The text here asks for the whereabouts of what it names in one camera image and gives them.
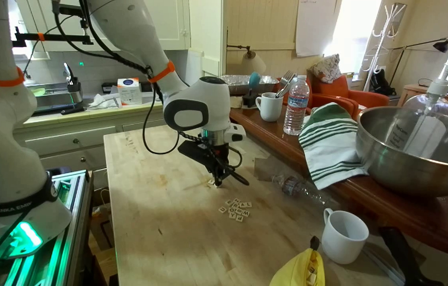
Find teal dish brush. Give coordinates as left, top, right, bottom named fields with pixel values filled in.
left=242, top=71, right=261, bottom=108

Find foil tray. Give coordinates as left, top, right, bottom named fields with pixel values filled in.
left=219, top=74, right=280, bottom=96

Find upright plastic water bottle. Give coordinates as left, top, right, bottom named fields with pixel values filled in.
left=283, top=75, right=311, bottom=136

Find clear pump soap bottle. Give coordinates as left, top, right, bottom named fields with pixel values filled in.
left=384, top=62, right=448, bottom=160

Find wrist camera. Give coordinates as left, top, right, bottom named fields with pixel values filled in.
left=177, top=139, right=213, bottom=172

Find white and blue carton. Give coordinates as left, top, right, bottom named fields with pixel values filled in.
left=117, top=77, right=143, bottom=106

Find black mount bar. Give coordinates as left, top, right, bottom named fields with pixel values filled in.
left=11, top=25, right=94, bottom=46

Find white kitchen counter cabinet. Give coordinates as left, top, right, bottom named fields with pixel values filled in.
left=13, top=102, right=165, bottom=192

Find yellow banana-shaped pouch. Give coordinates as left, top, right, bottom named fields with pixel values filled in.
left=269, top=236, right=326, bottom=286

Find patterned cushion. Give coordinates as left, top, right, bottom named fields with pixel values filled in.
left=310, top=53, right=342, bottom=84

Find black bag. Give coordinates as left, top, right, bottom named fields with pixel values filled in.
left=369, top=68, right=398, bottom=96

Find bunch of metal forks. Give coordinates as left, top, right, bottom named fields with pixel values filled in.
left=275, top=70, right=298, bottom=99

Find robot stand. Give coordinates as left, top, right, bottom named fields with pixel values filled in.
left=0, top=170, right=94, bottom=286

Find crushed clear plastic bottle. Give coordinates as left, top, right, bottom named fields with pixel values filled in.
left=254, top=157, right=339, bottom=207

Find brown wooden table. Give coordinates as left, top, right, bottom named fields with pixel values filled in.
left=229, top=106, right=448, bottom=263

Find wall lamp with shade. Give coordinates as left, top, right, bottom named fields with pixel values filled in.
left=226, top=43, right=267, bottom=75

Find orange armchair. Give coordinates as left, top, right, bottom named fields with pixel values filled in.
left=306, top=73, right=390, bottom=116

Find green striped white towel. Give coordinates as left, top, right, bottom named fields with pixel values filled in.
left=298, top=102, right=369, bottom=191

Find large steel bowl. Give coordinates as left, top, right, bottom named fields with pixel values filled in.
left=355, top=106, right=448, bottom=198

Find white wall cabinets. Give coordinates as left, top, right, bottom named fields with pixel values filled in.
left=7, top=0, right=191, bottom=61

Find black floor lamp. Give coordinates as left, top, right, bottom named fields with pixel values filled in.
left=388, top=37, right=448, bottom=87

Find white door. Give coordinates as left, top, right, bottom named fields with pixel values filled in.
left=189, top=0, right=225, bottom=78

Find white paper sheet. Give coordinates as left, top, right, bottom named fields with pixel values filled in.
left=296, top=0, right=338, bottom=58

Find white coat rack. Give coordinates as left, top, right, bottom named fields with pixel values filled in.
left=362, top=3, right=407, bottom=93

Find white crumpled cloth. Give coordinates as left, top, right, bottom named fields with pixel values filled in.
left=87, top=93, right=122, bottom=110

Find white mug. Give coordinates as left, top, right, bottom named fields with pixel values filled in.
left=255, top=92, right=284, bottom=122
left=321, top=208, right=370, bottom=265

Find steel sink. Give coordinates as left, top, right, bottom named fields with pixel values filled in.
left=29, top=81, right=86, bottom=116

